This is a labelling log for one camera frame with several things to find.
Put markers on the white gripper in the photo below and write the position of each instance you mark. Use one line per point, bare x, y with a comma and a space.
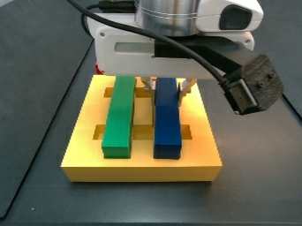
128, 54

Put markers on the blue long block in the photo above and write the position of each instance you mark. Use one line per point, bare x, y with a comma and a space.
167, 144

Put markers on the yellow board with slots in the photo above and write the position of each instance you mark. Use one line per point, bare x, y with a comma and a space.
84, 164

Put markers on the red bridge-shaped block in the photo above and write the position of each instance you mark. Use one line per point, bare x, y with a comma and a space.
99, 72

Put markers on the green long block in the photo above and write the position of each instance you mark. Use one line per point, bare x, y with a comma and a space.
116, 139

